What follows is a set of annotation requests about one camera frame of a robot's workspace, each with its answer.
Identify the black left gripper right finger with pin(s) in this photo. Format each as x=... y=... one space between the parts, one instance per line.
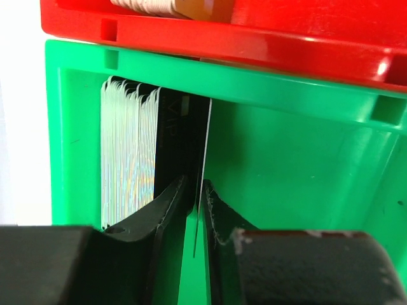
x=247 y=265

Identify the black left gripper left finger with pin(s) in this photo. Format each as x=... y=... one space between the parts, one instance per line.
x=136 y=261

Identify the black cards in green bin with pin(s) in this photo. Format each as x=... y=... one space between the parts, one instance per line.
x=149 y=136

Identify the cards in red bin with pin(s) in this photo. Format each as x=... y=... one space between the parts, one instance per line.
x=201 y=10

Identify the green plastic bin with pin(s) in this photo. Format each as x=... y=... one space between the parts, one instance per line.
x=283 y=154

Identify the red plastic bin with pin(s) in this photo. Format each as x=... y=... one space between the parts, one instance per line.
x=357 y=42

